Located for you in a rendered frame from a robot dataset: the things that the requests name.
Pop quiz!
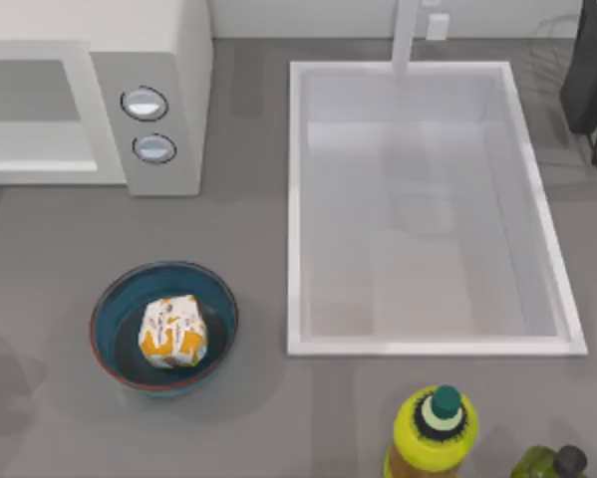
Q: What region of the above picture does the small microwave knob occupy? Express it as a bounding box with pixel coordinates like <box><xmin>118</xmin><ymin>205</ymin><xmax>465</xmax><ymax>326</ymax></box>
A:
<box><xmin>132</xmin><ymin>132</ymin><xmax>178</xmax><ymax>164</ymax></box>

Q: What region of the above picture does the dark green bottle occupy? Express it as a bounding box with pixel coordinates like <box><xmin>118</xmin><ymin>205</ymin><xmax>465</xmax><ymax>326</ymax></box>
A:
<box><xmin>508</xmin><ymin>444</ymin><xmax>589</xmax><ymax>478</ymax></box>

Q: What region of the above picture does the tall white tap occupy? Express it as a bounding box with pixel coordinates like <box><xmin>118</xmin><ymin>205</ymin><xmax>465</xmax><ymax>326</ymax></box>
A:
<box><xmin>390</xmin><ymin>0</ymin><xmax>421</xmax><ymax>76</ymax></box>

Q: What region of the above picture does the blue bowl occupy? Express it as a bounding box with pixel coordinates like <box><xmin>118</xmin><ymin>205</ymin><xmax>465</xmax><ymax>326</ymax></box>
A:
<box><xmin>89</xmin><ymin>260</ymin><xmax>240</xmax><ymax>398</ymax></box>

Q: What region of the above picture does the pale microwave oven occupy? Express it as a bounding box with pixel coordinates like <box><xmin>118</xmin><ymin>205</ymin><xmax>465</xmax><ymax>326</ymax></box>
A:
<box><xmin>0</xmin><ymin>0</ymin><xmax>214</xmax><ymax>198</ymax></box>

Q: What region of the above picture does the white sink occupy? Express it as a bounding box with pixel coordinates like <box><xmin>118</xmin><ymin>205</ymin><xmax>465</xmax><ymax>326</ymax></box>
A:
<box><xmin>285</xmin><ymin>60</ymin><xmax>589</xmax><ymax>358</ymax></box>

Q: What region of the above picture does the yellow-green bottle with teal cap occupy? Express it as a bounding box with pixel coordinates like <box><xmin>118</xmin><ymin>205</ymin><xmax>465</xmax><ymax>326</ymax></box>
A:
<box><xmin>383</xmin><ymin>383</ymin><xmax>479</xmax><ymax>478</ymax></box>

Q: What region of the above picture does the large microwave knob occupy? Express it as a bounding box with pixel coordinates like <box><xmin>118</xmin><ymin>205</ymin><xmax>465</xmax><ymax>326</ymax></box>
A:
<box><xmin>120</xmin><ymin>85</ymin><xmax>169</xmax><ymax>121</ymax></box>

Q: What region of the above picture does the white and orange wrapped burger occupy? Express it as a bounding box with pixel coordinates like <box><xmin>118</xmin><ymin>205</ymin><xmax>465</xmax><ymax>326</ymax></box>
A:
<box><xmin>138</xmin><ymin>294</ymin><xmax>208</xmax><ymax>370</ymax></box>

